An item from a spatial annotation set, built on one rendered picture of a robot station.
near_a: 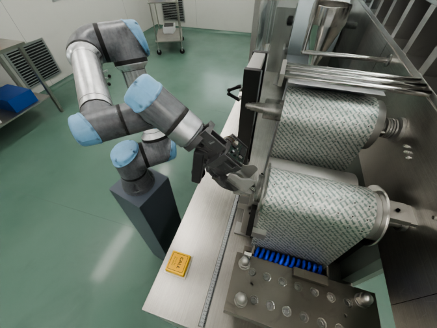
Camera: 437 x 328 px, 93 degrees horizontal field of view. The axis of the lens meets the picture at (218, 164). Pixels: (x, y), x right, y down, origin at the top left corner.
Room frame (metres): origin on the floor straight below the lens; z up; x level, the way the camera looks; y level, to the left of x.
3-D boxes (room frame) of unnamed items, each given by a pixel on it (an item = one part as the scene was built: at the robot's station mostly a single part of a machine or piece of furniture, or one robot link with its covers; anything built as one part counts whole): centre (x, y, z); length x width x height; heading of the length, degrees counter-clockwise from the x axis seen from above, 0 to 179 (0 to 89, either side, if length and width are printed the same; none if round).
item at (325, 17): (0.97, -0.43, 1.50); 0.14 x 0.14 x 0.06
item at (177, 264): (0.23, 0.14, 0.91); 0.07 x 0.07 x 0.02; 73
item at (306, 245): (0.22, -0.22, 1.11); 0.23 x 0.01 x 0.18; 73
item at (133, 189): (0.60, 0.38, 0.95); 0.15 x 0.15 x 0.10
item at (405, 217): (0.23, -0.41, 1.28); 0.06 x 0.05 x 0.02; 73
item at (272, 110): (0.56, -0.17, 1.33); 0.06 x 0.06 x 0.06; 73
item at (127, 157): (0.60, 0.38, 1.07); 0.13 x 0.12 x 0.14; 116
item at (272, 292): (0.10, -0.23, 1.00); 0.40 x 0.16 x 0.06; 73
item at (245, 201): (0.36, -0.10, 1.05); 0.06 x 0.05 x 0.31; 73
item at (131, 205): (0.60, 0.38, 0.45); 0.20 x 0.20 x 0.90; 60
